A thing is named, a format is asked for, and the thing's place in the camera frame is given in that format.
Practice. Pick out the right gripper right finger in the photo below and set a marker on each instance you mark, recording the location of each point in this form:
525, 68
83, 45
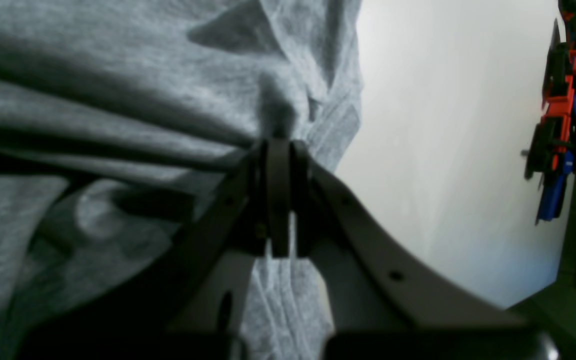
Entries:
386, 304

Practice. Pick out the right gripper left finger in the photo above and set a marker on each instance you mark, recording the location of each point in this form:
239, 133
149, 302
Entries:
189, 302

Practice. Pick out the grey T-shirt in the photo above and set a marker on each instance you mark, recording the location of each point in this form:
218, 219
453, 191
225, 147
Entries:
119, 118

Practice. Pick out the blue bar clamp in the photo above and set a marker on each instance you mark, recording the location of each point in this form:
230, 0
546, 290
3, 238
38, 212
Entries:
553, 195

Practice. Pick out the black orange bar clamp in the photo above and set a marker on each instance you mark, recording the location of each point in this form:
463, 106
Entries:
559, 83

